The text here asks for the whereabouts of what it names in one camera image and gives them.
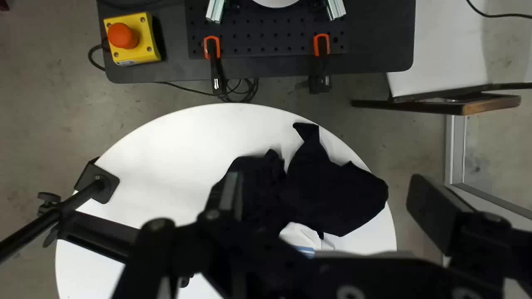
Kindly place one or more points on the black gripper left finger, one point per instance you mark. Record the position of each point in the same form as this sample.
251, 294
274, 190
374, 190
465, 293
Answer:
221, 225

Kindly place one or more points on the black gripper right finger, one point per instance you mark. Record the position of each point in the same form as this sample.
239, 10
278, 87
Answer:
484, 250

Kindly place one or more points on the black t-shirt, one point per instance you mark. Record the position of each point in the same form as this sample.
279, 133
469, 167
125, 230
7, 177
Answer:
311, 190

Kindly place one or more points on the black clamp-on stand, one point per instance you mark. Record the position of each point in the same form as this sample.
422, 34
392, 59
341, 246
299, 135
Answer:
61, 220

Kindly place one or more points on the white cloth with blue stripes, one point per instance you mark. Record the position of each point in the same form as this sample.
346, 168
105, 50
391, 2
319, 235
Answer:
304, 240

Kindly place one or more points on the wooden edged board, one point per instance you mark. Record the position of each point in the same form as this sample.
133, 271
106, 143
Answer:
457, 102

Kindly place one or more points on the orange black clamp right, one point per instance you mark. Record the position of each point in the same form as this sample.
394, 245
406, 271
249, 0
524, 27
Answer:
319, 80

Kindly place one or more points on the orange black clamp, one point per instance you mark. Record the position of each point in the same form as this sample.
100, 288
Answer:
319, 80
211, 52

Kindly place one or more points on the orange black clamp left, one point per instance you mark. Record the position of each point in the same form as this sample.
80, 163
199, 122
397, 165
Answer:
211, 52

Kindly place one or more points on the yellow emergency stop button box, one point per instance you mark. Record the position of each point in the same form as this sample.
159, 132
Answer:
131, 39

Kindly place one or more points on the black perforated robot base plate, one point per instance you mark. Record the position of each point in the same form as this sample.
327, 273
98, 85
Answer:
256, 42

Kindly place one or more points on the aluminium profile rail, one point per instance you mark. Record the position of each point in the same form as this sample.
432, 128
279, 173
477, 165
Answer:
214, 10

